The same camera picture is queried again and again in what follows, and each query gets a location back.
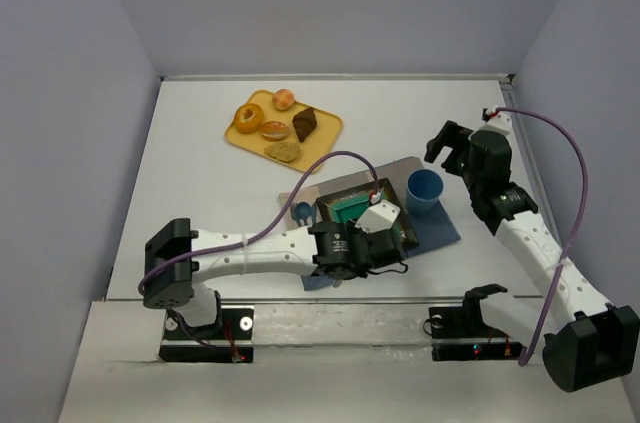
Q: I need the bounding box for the filled sandwich bun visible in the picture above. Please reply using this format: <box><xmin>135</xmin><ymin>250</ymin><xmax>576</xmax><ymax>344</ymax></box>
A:
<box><xmin>260</xmin><ymin>121</ymin><xmax>290</xmax><ymax>141</ymax></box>

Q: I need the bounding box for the purple cable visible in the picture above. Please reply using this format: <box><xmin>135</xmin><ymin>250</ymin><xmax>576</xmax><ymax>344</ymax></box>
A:
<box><xmin>137</xmin><ymin>150</ymin><xmax>380</xmax><ymax>349</ymax></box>
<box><xmin>517</xmin><ymin>106</ymin><xmax>589</xmax><ymax>368</ymax></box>

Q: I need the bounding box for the blue plastic cup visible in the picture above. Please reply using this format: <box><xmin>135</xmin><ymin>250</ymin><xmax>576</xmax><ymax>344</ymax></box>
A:
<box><xmin>406</xmin><ymin>169</ymin><xmax>444</xmax><ymax>216</ymax></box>

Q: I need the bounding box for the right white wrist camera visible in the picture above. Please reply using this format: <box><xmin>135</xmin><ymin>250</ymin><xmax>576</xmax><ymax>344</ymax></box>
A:
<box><xmin>481</xmin><ymin>108</ymin><xmax>513</xmax><ymax>136</ymax></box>

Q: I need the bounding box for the seeded bread slice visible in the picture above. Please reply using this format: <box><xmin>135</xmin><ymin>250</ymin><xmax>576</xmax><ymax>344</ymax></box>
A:
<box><xmin>264</xmin><ymin>141</ymin><xmax>301</xmax><ymax>163</ymax></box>

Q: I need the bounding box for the blue beige cloth placemat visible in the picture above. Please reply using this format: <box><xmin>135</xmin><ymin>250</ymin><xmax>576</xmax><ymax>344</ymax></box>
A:
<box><xmin>278</xmin><ymin>156</ymin><xmax>461</xmax><ymax>292</ymax></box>

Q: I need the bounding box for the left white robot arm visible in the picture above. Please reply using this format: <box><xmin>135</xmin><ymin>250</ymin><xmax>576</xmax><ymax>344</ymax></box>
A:
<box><xmin>138</xmin><ymin>218</ymin><xmax>406</xmax><ymax>328</ymax></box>

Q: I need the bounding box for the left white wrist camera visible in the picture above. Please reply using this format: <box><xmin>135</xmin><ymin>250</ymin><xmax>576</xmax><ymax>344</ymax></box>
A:
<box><xmin>355</xmin><ymin>200</ymin><xmax>400</xmax><ymax>234</ymax></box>

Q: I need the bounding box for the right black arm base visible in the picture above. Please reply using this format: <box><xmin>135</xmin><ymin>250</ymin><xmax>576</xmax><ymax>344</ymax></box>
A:
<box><xmin>422</xmin><ymin>284</ymin><xmax>523</xmax><ymax>362</ymax></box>

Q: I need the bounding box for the orange bagel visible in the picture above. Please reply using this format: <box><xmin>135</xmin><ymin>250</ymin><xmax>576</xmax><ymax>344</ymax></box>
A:
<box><xmin>233</xmin><ymin>103</ymin><xmax>264</xmax><ymax>134</ymax></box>

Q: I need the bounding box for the blue plastic spoon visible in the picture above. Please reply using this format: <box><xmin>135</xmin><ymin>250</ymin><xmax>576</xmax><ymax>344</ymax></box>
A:
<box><xmin>297</xmin><ymin>202</ymin><xmax>315</xmax><ymax>227</ymax></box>

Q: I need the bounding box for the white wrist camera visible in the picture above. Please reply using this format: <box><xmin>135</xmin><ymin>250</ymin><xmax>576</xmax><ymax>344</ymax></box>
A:
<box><xmin>355</xmin><ymin>200</ymin><xmax>400</xmax><ymax>234</ymax></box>
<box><xmin>481</xmin><ymin>108</ymin><xmax>513</xmax><ymax>136</ymax></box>

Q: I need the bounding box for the square teal ceramic plate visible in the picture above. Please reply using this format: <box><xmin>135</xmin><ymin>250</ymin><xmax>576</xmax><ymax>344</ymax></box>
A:
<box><xmin>316</xmin><ymin>178</ymin><xmax>419</xmax><ymax>251</ymax></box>

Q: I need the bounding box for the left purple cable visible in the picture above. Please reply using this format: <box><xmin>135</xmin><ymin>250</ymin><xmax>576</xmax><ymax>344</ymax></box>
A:
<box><xmin>137</xmin><ymin>150</ymin><xmax>380</xmax><ymax>349</ymax></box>

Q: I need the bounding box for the round bread roll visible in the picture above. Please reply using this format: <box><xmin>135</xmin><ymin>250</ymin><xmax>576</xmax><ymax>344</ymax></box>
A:
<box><xmin>272</xmin><ymin>89</ymin><xmax>295</xmax><ymax>111</ymax></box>

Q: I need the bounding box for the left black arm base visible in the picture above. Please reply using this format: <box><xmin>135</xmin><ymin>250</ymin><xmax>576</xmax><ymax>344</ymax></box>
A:
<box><xmin>158</xmin><ymin>304</ymin><xmax>254</xmax><ymax>364</ymax></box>

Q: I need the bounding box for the metal table edge rail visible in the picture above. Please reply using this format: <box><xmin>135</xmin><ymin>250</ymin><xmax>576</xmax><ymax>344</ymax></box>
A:
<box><xmin>160</xmin><ymin>73</ymin><xmax>512</xmax><ymax>84</ymax></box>

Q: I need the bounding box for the dark brown bread chunk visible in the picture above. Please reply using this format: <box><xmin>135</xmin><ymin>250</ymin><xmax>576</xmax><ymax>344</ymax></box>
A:
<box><xmin>292</xmin><ymin>107</ymin><xmax>317</xmax><ymax>143</ymax></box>

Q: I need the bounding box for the yellow plastic tray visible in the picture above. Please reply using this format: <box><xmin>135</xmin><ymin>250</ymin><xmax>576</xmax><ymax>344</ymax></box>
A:
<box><xmin>224</xmin><ymin>90</ymin><xmax>343</xmax><ymax>172</ymax></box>

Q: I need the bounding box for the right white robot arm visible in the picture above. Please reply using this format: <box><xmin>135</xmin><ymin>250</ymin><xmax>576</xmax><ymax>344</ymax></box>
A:
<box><xmin>425</xmin><ymin>121</ymin><xmax>639</xmax><ymax>393</ymax></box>

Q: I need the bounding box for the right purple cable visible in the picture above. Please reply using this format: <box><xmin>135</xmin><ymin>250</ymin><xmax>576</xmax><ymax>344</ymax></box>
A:
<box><xmin>517</xmin><ymin>106</ymin><xmax>589</xmax><ymax>368</ymax></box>

